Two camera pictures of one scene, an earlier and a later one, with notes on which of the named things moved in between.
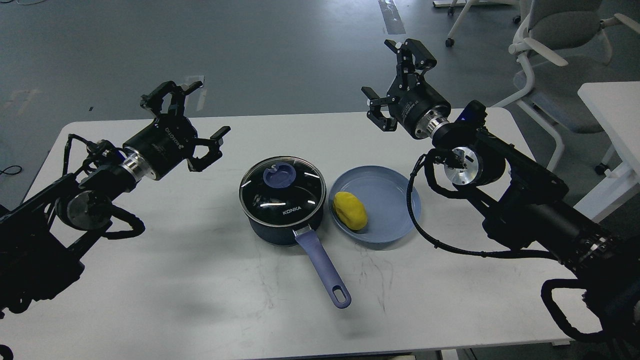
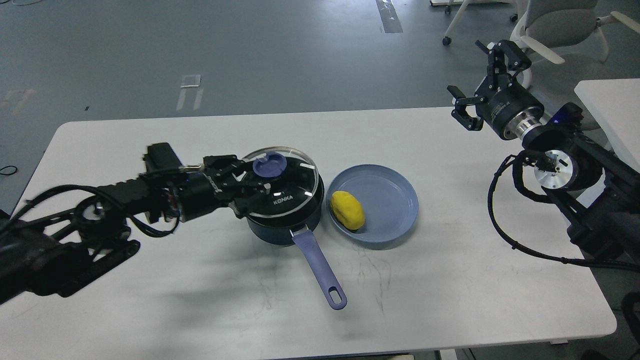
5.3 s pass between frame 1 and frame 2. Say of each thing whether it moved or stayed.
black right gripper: moved
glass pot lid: moved
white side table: stayed
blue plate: stayed
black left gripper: moved
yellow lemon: stayed
